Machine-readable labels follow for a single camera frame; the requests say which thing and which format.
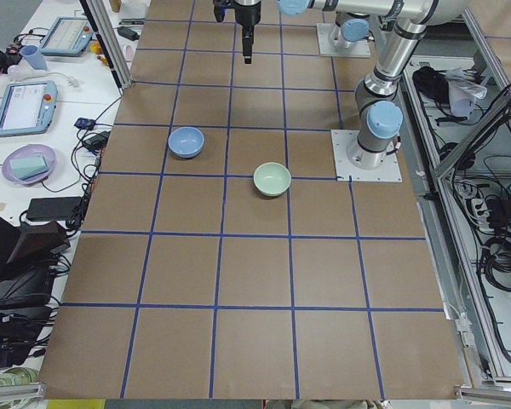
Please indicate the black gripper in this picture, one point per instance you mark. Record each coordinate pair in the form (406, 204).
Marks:
(246, 14)

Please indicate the green bowl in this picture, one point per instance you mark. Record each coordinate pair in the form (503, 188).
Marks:
(272, 179)

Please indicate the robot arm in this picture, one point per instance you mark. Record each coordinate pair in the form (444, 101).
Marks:
(350, 28)
(380, 117)

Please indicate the blue bowl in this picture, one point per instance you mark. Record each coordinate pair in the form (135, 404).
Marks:
(186, 142)

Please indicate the stack of green plates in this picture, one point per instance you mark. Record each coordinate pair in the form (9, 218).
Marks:
(17, 376)

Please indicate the black power adapter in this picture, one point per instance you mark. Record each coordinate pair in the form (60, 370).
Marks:
(128, 33)

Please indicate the pink cup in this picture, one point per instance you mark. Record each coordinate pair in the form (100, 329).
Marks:
(128, 52)

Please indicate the far teach pendant tablet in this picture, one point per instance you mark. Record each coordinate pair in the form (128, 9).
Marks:
(68, 36)

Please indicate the teach pendant tablet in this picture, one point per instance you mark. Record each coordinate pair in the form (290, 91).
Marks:
(68, 36)
(27, 108)

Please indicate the small blue black device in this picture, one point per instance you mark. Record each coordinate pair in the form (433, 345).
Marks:
(85, 123)

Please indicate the light blue cup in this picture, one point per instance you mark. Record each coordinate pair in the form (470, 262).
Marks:
(32, 54)

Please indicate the near teach pendant tablet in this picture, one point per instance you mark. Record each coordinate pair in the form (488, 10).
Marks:
(27, 108)

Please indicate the purple plate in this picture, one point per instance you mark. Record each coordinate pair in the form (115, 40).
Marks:
(28, 151)

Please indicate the green sponge block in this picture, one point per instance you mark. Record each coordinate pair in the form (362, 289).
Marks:
(25, 168)

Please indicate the black flat box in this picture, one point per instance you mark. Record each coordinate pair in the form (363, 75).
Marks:
(52, 209)

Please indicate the white power strip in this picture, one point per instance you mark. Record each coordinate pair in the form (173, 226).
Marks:
(479, 209)

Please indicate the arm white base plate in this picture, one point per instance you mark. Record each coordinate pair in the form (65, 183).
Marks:
(352, 163)
(328, 48)

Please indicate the aluminium frame post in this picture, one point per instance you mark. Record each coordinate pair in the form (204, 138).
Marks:
(98, 18)

